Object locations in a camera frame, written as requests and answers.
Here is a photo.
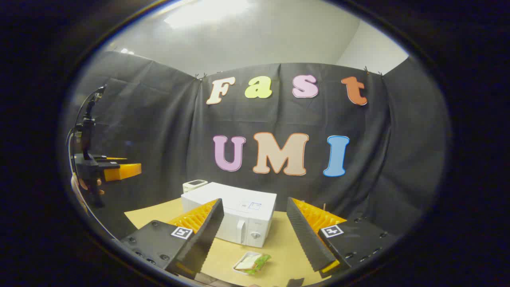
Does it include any sandwich with green lettuce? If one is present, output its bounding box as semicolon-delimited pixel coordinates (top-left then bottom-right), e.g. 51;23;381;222
234;253;272;275

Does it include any thin white cable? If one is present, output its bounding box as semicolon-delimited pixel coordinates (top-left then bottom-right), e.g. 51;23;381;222
66;130;117;240

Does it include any white microwave oven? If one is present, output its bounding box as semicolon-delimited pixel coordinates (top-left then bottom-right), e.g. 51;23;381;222
181;182;277;248

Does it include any black backdrop cloth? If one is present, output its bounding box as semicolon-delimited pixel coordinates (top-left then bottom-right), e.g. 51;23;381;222
66;50;453;240

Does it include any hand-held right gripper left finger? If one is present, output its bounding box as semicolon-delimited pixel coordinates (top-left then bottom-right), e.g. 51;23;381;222
120;198;225;279

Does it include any white toaster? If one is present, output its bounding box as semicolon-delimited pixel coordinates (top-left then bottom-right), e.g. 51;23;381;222
182;179;208;194

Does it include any white rectangular dish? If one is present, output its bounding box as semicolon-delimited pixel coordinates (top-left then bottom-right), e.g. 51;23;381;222
232;251;267;276

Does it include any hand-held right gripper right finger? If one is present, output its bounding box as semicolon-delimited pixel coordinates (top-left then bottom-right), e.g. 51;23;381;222
286;197;399;279

